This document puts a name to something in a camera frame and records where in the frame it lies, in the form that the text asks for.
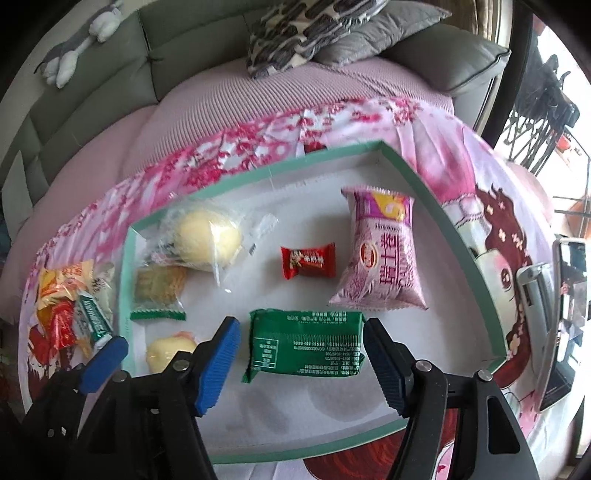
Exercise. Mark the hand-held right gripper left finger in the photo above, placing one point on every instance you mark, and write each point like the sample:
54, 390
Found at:
219, 364

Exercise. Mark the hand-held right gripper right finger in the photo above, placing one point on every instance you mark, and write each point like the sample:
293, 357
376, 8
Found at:
388, 369

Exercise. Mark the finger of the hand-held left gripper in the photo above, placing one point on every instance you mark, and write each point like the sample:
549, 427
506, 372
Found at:
104, 360

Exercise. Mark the white and green snack packet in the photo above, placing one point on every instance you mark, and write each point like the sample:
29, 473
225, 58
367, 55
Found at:
94, 318

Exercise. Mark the small pale pastry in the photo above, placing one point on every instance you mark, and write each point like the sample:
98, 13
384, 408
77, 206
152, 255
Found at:
166, 353

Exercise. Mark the dark red snack packet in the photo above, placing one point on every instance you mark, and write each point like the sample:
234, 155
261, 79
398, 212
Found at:
41, 346

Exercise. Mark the beige snack packet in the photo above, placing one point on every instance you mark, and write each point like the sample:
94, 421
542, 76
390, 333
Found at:
101, 279

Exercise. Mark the yellow packet with red label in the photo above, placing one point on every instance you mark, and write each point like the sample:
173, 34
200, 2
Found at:
60, 284

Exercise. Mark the clear green-edged cracker packet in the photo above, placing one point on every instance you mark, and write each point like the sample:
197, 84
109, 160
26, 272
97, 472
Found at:
159, 286

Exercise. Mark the teal shallow cardboard box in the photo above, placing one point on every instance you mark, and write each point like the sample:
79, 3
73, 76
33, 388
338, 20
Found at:
300, 295

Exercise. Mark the pink snack packet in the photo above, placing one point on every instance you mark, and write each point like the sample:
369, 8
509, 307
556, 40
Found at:
383, 258

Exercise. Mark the clear-wrapped pale bun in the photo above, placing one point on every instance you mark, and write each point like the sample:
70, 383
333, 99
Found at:
207, 237

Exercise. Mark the small red candy packet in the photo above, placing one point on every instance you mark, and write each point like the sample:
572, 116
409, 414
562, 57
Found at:
308, 262

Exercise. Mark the silver phone stand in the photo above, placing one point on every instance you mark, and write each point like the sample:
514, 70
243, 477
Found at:
535, 295

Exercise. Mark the smartphone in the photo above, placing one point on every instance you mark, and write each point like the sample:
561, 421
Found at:
570, 295

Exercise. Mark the pink printed blanket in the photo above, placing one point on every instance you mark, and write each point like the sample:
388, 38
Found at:
461, 175

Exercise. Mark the black metal railing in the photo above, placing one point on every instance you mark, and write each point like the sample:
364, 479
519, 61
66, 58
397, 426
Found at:
531, 138

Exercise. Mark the red flower pot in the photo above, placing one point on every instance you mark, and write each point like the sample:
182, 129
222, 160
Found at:
565, 143

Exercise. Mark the grey white plush toy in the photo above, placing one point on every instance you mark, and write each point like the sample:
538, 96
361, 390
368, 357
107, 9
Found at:
78, 46

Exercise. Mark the grey sofa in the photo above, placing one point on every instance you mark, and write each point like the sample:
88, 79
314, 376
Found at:
184, 41

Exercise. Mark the grey pillow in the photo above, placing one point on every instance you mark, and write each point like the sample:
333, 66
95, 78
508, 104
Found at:
378, 41

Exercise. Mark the black white patterned pillow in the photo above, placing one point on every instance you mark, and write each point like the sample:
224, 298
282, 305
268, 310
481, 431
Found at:
304, 32

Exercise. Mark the beige patterned curtain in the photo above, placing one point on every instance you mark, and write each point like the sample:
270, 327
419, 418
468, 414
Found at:
501, 18

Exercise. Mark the black door frame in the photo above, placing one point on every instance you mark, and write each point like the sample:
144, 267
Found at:
515, 78

